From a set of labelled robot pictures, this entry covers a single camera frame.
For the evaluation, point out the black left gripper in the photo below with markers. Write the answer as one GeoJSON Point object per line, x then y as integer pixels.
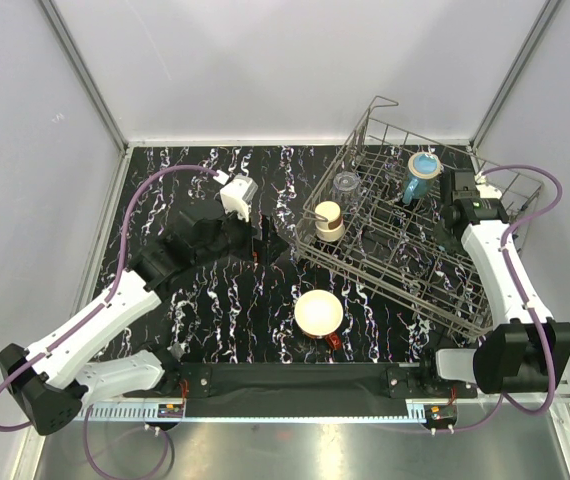
{"type": "Point", "coordinates": [274, 244]}

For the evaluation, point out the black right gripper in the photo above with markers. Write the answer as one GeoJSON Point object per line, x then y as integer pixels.
{"type": "Point", "coordinates": [445, 242]}

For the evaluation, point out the blue butterfly mug orange inside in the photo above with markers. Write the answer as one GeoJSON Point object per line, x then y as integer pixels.
{"type": "Point", "coordinates": [422, 170]}

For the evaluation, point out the beige cup with brown band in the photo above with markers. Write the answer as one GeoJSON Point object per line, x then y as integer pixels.
{"type": "Point", "coordinates": [329, 221]}

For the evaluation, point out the red mug white inside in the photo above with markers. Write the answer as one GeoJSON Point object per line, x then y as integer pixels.
{"type": "Point", "coordinates": [319, 314]}

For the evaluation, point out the clear drinking glass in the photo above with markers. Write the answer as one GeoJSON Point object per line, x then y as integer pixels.
{"type": "Point", "coordinates": [346, 188]}

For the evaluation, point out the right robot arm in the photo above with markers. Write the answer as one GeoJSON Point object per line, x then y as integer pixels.
{"type": "Point", "coordinates": [527, 350]}

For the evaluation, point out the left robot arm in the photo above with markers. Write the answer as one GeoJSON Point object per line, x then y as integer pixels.
{"type": "Point", "coordinates": [53, 379]}

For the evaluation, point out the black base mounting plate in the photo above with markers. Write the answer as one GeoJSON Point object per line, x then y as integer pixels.
{"type": "Point", "coordinates": [299, 390]}

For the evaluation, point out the left controller board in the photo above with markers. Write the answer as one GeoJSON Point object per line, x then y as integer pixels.
{"type": "Point", "coordinates": [170, 410]}

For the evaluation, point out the controller board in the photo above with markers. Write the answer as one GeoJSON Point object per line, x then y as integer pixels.
{"type": "Point", "coordinates": [170, 410]}
{"type": "Point", "coordinates": [441, 416]}

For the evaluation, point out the right controller board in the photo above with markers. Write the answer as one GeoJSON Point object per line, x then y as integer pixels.
{"type": "Point", "coordinates": [441, 416]}

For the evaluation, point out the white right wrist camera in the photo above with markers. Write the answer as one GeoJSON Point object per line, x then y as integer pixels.
{"type": "Point", "coordinates": [485, 188]}

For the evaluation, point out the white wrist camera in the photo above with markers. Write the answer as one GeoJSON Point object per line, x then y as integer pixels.
{"type": "Point", "coordinates": [485, 188]}
{"type": "Point", "coordinates": [236, 194]}

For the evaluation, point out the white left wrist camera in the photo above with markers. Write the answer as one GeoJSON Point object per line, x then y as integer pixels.
{"type": "Point", "coordinates": [236, 194]}

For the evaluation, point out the grey wire dish rack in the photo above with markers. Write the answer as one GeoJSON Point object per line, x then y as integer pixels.
{"type": "Point", "coordinates": [388, 246]}

